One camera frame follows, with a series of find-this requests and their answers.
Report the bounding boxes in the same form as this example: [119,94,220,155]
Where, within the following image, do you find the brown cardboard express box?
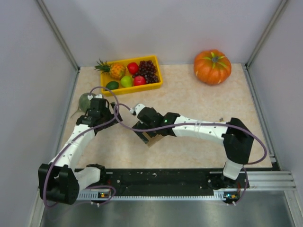
[133,121,164,147]

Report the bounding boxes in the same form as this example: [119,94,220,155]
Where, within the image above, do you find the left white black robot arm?
[38,96,117,205]

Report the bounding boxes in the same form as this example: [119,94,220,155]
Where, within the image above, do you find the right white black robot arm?
[130,104,254,187]

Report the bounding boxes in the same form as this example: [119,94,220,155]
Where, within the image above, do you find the green toy melon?
[70,93,96,118]

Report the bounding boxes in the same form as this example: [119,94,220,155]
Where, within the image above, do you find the green toy lime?
[106,81,119,90]

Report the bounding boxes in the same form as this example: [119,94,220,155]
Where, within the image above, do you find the yellow plastic tray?
[100,55,163,95]

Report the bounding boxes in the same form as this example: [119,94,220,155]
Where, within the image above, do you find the green toy pear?
[120,76,133,87]

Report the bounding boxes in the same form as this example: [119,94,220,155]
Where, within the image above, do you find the red toy apple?
[133,76,146,86]

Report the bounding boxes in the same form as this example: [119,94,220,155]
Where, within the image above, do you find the toy pineapple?
[94,60,126,80]

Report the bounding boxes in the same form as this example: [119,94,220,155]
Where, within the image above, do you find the red toy tomato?
[127,62,139,75]

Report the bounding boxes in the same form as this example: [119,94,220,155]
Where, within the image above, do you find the purple toy grapes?
[132,60,159,84]

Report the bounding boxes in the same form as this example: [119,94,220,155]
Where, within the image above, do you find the orange toy pumpkin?
[194,49,232,85]

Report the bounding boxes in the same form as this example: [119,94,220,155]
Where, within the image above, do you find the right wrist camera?
[129,103,145,116]

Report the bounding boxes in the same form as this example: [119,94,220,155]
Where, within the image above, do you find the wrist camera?
[87,94,103,101]
[129,103,145,116]

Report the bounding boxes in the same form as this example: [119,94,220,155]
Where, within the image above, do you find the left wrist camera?
[87,94,103,101]

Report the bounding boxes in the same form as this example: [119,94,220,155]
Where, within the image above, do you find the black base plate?
[91,168,247,196]

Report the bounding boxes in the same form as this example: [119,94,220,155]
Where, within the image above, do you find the aluminium rail frame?
[246,171,297,191]

